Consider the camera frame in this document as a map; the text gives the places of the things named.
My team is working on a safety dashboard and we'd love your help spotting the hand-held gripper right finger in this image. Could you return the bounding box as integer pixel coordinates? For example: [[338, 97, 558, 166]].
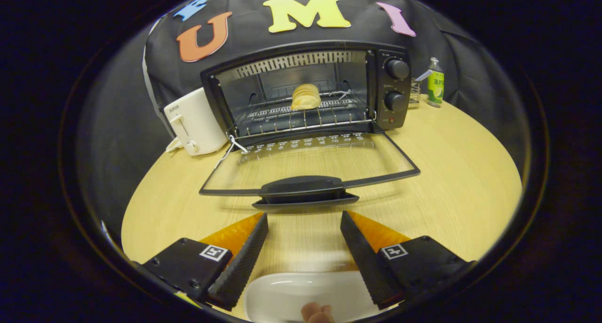
[[340, 210, 475, 310]]

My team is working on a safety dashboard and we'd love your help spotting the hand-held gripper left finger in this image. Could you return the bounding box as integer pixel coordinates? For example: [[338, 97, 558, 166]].
[[141, 213, 269, 312]]

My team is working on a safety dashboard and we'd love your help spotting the black toaster oven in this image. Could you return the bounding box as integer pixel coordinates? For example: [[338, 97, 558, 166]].
[[199, 41, 421, 210]]

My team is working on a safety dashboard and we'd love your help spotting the yellow bread roll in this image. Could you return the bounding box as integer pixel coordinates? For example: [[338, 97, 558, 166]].
[[290, 84, 322, 111]]

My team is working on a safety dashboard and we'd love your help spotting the white pop-up toaster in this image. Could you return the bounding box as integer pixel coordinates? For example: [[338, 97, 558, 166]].
[[163, 87, 229, 156]]

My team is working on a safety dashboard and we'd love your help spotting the white square plate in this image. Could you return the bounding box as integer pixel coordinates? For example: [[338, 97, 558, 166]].
[[243, 271, 400, 323]]

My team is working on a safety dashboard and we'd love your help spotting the black backdrop cloth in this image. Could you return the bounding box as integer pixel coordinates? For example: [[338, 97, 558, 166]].
[[75, 0, 530, 229]]

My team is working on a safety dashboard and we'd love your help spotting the green drink bottle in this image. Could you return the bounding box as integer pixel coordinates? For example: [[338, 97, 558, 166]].
[[427, 57, 445, 108]]

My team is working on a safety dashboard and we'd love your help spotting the white string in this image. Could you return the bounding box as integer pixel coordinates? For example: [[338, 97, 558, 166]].
[[215, 134, 250, 169]]

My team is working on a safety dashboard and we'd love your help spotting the metal wire basket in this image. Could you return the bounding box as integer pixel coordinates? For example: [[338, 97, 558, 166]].
[[408, 78, 422, 109]]

